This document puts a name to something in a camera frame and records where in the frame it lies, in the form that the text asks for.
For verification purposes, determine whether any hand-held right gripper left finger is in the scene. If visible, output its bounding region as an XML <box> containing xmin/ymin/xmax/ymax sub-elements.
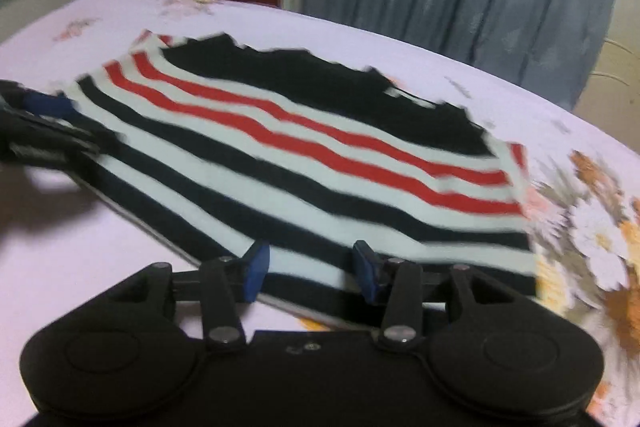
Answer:
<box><xmin>106</xmin><ymin>239</ymin><xmax>272</xmax><ymax>353</ymax></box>

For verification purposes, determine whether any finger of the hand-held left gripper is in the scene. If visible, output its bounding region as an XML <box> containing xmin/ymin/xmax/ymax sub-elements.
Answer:
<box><xmin>0</xmin><ymin>79</ymin><xmax>76</xmax><ymax>120</ymax></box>
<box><xmin>0</xmin><ymin>109</ymin><xmax>127</xmax><ymax>174</ymax></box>

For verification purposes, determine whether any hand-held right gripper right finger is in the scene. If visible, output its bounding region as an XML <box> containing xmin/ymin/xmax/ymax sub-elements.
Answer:
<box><xmin>351</xmin><ymin>241</ymin><xmax>522</xmax><ymax>354</ymax></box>

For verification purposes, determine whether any striped knit sweater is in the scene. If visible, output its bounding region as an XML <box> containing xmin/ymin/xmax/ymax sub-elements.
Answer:
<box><xmin>60</xmin><ymin>29</ymin><xmax>539</xmax><ymax>329</ymax></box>

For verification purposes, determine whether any bed with floral sheet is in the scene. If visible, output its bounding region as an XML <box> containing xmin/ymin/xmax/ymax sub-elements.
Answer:
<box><xmin>0</xmin><ymin>0</ymin><xmax>640</xmax><ymax>427</ymax></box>

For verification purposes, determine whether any cream round headboard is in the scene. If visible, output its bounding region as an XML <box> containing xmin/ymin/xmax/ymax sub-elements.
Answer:
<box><xmin>572</xmin><ymin>36</ymin><xmax>640</xmax><ymax>142</ymax></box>

